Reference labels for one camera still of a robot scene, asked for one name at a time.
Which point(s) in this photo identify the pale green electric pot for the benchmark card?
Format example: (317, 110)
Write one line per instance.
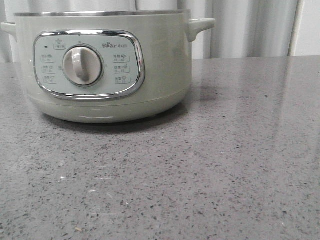
(106, 66)

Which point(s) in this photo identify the white curtain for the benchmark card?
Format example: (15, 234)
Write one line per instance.
(244, 28)

